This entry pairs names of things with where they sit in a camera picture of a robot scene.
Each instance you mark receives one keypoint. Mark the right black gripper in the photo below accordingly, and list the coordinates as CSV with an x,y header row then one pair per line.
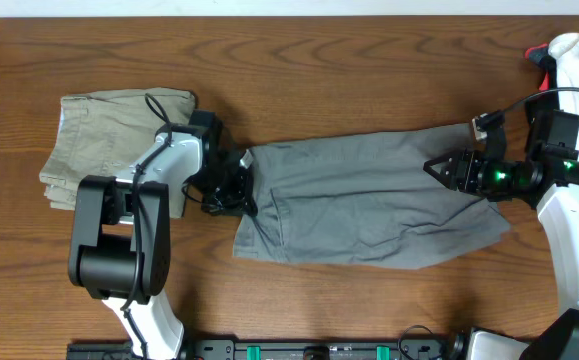
x,y
464,170

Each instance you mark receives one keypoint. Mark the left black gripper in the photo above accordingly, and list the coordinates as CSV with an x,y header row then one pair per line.
x,y
236,187

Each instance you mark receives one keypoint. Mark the grey shorts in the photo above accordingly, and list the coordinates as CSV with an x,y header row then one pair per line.
x,y
363,200

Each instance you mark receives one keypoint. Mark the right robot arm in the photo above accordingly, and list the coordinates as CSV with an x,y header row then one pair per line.
x,y
548,181

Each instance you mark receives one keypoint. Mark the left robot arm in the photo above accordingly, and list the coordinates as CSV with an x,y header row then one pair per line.
x,y
120,249

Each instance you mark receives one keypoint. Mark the folded khaki shorts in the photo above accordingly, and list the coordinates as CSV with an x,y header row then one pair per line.
x,y
101,133

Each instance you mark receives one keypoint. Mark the black and red garment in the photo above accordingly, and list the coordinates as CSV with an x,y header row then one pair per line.
x,y
539,55

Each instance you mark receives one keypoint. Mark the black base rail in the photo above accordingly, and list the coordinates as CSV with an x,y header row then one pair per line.
x,y
417,347

